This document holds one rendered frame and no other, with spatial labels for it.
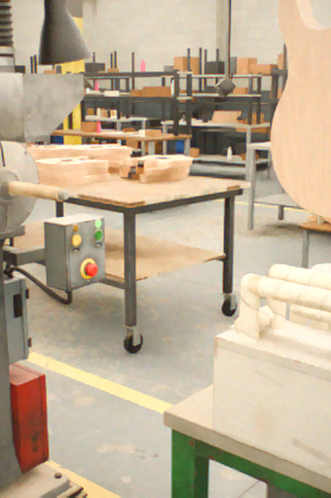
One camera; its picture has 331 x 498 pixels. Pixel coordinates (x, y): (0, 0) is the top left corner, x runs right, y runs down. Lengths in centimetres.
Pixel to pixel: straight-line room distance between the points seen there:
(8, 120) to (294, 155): 63
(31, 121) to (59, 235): 56
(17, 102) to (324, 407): 87
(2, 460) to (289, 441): 129
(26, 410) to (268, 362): 125
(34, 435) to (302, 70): 148
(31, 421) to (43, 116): 108
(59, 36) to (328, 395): 104
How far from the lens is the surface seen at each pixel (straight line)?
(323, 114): 119
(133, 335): 388
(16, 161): 182
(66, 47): 167
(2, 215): 181
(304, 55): 121
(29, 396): 219
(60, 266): 198
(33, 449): 228
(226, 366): 113
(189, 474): 130
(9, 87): 150
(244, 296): 108
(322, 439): 108
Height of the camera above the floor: 150
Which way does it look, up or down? 14 degrees down
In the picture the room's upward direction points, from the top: straight up
